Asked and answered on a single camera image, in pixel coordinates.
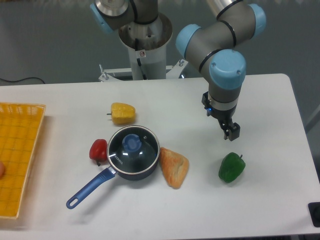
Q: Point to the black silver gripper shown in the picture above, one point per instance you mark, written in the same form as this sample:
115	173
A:
223	112

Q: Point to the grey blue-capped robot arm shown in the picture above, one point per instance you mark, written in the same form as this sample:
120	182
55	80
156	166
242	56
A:
209	50

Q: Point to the glass lid blue knob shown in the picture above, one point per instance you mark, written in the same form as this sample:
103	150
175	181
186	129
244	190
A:
133	150

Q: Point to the green bell pepper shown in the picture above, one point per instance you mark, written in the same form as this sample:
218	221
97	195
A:
231	167

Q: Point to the triangular bread loaf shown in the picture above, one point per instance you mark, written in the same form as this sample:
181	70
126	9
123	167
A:
174	167

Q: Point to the yellow bell pepper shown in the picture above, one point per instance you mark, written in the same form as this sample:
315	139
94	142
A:
122	113

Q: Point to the black corner device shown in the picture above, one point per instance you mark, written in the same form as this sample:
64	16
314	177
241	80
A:
314	210

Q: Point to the red bell pepper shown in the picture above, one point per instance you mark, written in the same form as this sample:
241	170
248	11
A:
98	151

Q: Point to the yellow woven basket tray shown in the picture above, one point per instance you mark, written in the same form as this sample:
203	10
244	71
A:
20	125

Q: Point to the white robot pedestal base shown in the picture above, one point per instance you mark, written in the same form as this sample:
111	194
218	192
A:
147	49

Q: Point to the blue saucepan with handle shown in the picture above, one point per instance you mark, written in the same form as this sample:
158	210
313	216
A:
103	176

